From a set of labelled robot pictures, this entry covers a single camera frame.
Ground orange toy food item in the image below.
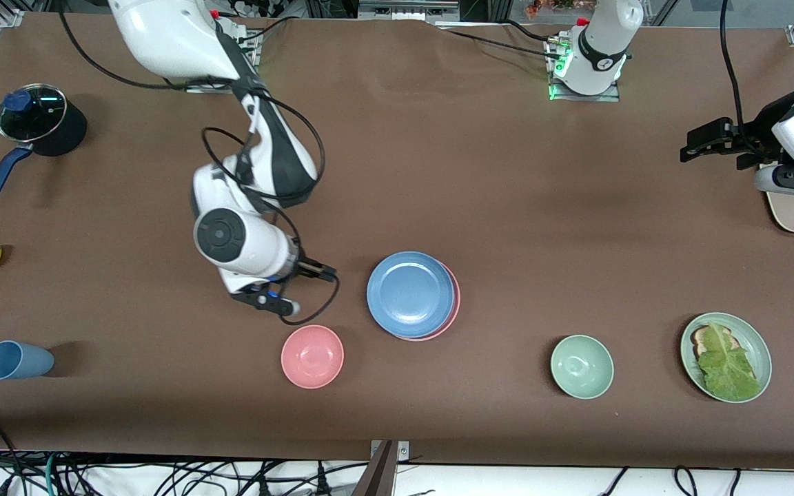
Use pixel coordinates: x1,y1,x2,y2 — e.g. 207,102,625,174
525,0,577,19

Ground green bowl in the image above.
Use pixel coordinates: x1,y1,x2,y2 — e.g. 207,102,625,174
550,334,615,400

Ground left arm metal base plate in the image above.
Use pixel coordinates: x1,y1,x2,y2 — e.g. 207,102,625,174
547,38,622,103

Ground blue plate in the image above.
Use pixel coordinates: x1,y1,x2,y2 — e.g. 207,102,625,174
367,251,454,338

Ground glass lid with blue knob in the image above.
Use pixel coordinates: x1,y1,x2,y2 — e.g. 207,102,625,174
0,83,68,143

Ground grey power strip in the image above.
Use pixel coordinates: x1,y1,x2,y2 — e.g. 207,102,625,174
358,0,461,21

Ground blue cup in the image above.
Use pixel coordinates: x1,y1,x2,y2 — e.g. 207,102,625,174
0,340,55,381

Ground pink bowl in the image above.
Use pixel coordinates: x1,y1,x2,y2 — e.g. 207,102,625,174
281,324,345,390

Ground toasted bread slice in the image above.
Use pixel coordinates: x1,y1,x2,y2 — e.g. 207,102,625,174
690,325,739,359

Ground green lettuce leaf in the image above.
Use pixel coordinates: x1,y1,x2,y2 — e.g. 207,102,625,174
697,321,760,402

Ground green plate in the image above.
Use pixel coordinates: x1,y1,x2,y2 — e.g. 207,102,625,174
680,312,773,404

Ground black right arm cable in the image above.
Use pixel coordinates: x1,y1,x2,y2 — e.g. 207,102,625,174
59,0,341,326

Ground brown table cloth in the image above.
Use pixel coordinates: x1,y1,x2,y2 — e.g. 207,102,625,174
0,12,794,471

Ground dark grey pole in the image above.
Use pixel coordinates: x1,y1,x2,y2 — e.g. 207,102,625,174
352,441,398,496

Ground pink plate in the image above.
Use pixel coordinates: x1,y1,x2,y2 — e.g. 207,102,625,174
394,260,461,342

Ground grey metal clamp bracket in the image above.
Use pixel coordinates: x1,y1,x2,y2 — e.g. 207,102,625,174
369,440,410,462

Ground dark blue saucepan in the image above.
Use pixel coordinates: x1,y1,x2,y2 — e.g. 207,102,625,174
0,84,88,204

